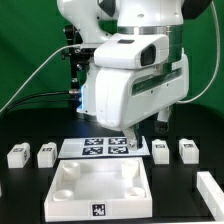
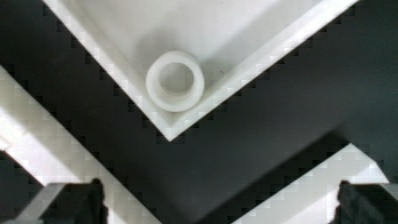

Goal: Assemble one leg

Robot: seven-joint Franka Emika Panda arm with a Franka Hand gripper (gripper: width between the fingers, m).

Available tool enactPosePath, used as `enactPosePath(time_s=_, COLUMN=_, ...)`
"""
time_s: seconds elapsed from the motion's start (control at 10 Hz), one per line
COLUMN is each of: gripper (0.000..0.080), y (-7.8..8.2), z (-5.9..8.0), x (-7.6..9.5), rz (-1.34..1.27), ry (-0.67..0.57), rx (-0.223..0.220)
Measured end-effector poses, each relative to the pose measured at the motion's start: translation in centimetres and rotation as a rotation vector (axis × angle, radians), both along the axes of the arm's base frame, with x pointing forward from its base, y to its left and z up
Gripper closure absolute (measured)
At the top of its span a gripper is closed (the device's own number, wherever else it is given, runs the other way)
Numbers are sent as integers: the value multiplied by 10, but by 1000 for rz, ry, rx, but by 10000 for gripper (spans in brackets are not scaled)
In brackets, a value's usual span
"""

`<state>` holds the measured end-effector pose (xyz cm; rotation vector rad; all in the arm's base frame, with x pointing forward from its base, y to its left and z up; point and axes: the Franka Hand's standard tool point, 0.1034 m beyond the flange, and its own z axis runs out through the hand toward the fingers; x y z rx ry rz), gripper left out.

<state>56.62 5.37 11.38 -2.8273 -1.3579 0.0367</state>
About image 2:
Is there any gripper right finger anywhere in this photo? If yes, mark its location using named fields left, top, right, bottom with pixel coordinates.
left=331, top=181, right=398, bottom=224

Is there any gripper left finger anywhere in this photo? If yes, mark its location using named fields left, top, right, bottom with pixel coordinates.
left=17, top=179, right=109, bottom=224

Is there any white square tabletop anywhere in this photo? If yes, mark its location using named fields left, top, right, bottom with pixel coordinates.
left=43, top=0, right=360, bottom=140

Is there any white L-shaped obstacle fence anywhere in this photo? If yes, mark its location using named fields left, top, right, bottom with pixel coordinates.
left=0, top=66, right=398, bottom=224

